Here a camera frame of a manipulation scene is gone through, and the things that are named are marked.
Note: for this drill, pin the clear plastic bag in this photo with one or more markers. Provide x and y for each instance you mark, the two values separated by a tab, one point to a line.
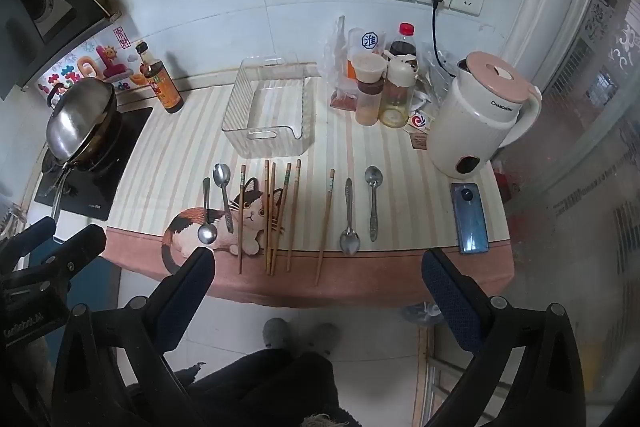
337	72

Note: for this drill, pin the oil bottle with white cap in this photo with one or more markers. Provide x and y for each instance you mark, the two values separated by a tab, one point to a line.
397	97

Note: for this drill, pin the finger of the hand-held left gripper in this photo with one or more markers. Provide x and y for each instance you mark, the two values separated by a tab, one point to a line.
75	249
31	237

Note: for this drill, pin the black wok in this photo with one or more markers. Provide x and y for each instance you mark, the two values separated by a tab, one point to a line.
102	147

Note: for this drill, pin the striped cat tablecloth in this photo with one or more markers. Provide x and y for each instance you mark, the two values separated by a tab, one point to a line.
410	217

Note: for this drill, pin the cream plastic container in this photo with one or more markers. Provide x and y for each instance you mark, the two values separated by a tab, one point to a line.
470	117

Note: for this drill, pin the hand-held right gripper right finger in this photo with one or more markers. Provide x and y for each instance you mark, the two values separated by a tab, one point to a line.
444	289

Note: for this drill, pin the small cardboard box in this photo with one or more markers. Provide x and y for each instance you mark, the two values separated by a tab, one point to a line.
419	127

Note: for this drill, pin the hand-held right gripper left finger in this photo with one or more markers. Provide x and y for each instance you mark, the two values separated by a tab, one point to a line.
196	277

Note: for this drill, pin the steel pot with lid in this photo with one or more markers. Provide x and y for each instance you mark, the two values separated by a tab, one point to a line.
77	117

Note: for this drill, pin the crumpled plastic bag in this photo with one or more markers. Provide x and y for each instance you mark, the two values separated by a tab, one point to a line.
422	314

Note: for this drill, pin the clear plastic container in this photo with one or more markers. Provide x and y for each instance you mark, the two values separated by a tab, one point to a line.
270	107

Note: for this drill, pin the dark bottle with red cap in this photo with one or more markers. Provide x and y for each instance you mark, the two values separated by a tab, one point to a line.
404	42

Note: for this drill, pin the colourful wall sticker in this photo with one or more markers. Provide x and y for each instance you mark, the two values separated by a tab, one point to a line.
110	57

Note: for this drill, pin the grey slipper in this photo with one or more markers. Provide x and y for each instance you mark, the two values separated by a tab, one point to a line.
322	338
277	334

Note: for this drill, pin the soy sauce bottle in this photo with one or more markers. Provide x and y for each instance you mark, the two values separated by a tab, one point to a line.
162	87

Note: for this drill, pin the range hood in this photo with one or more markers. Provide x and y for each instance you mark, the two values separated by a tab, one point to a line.
45	7

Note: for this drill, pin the plain dark metal spoon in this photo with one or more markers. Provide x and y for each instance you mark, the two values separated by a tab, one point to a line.
207	233

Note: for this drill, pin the blue smartphone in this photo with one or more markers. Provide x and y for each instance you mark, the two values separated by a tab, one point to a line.
470	222

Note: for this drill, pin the white and orange salt bag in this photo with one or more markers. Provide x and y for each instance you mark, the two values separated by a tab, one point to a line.
369	41

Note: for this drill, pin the person's legs in dark pants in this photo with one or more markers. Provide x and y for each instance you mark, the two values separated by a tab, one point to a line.
260	387

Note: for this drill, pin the black cooktop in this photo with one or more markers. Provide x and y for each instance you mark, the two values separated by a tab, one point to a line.
90	192

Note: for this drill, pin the metal rack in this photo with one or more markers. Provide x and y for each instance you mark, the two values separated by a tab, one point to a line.
440	382

